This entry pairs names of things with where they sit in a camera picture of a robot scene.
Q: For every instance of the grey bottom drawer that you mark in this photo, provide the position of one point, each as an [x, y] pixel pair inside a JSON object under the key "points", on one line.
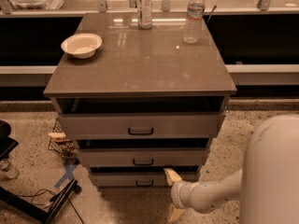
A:
{"points": [[112, 180]]}

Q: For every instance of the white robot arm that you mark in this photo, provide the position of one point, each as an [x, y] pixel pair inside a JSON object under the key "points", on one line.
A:
{"points": [[267, 185]]}

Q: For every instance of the grey drawer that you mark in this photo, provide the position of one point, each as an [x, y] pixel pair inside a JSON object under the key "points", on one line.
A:
{"points": [[112, 180], [129, 157], [141, 125]]}

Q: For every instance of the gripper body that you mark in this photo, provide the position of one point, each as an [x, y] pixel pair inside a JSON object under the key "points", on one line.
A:
{"points": [[177, 193]]}

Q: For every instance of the black stand leg left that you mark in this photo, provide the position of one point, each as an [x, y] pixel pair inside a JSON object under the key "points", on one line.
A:
{"points": [[44, 213]]}

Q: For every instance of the plastic bottle on floor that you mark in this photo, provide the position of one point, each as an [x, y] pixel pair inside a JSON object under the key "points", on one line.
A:
{"points": [[8, 169]]}

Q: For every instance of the white paper bowl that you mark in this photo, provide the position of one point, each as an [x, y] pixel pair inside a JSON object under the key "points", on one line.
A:
{"points": [[82, 46]]}

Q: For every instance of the labelled drink bottle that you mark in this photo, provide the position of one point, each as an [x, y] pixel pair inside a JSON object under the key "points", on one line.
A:
{"points": [[144, 13]]}

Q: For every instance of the clear water bottle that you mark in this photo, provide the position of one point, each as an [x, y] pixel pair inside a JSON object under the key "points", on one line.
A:
{"points": [[194, 16]]}

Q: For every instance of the grey top drawer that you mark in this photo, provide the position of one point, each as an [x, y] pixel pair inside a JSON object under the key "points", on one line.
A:
{"points": [[141, 125]]}

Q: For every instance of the grey middle drawer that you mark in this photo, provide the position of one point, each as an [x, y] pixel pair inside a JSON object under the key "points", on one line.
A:
{"points": [[129, 157]]}

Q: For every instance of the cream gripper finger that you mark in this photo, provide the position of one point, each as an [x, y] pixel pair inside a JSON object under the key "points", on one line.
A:
{"points": [[174, 213], [172, 176]]}

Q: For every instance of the grey drawer cabinet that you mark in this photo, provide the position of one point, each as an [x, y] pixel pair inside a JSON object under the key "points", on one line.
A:
{"points": [[142, 71]]}

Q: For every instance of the wire basket with snacks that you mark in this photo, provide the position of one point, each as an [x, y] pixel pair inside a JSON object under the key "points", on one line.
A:
{"points": [[60, 144]]}

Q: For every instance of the blue tape cross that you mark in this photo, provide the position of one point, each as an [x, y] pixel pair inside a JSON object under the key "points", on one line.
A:
{"points": [[69, 167]]}

